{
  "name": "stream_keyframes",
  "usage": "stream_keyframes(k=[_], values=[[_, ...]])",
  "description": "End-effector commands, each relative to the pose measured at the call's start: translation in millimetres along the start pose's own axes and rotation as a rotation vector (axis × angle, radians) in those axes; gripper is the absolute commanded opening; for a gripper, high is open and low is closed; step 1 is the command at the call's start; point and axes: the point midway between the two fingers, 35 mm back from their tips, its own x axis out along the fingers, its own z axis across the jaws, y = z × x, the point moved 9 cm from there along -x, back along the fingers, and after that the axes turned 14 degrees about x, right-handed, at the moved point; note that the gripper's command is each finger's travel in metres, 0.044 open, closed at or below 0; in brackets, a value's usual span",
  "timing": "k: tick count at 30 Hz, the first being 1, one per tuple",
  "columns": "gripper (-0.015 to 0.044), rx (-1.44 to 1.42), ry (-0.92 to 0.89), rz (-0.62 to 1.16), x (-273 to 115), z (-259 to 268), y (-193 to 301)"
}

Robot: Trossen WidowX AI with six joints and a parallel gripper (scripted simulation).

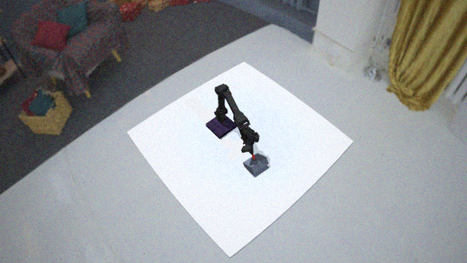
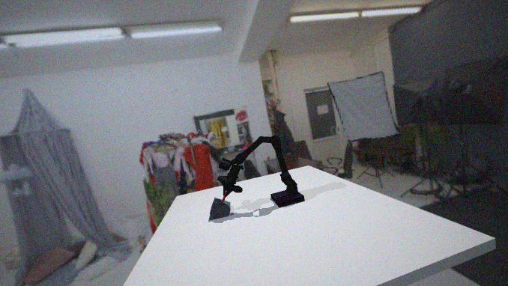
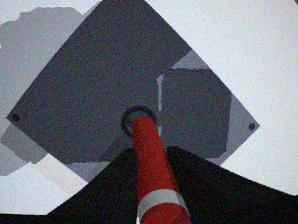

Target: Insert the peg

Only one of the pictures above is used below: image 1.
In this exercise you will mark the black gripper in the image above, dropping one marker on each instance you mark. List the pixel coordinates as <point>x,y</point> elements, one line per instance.
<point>248,146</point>

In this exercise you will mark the dark grey square panel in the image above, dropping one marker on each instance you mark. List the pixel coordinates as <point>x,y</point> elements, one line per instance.
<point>257,166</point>

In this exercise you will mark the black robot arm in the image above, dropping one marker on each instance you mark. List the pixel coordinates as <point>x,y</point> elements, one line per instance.
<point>240,119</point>

